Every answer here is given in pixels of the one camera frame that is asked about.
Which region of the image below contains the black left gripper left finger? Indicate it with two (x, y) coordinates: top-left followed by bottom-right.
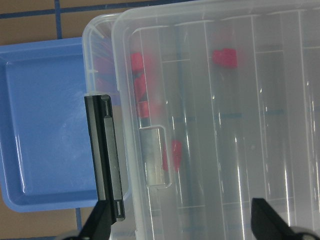
(75, 200), (112, 240)

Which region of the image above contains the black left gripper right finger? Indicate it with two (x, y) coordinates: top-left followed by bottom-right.
(251, 198), (306, 240)

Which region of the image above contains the clear plastic box lid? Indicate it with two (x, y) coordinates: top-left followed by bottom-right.
(112, 0), (320, 240)

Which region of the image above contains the red block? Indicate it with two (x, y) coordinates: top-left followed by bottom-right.
(211, 48), (238, 69)
(162, 140), (182, 172)
(133, 73), (150, 119)
(130, 52), (144, 74)

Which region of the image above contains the blue plastic tray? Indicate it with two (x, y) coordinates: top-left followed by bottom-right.
(0, 37), (97, 213)

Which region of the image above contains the red block in box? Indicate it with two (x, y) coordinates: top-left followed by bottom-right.
(162, 140), (182, 172)
(133, 73), (150, 119)
(130, 52), (144, 74)

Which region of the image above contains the clear plastic storage box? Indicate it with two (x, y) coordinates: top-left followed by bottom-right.
(82, 12), (133, 201)

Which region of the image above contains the black box latch handle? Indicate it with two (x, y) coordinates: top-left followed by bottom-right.
(84, 94), (125, 224)

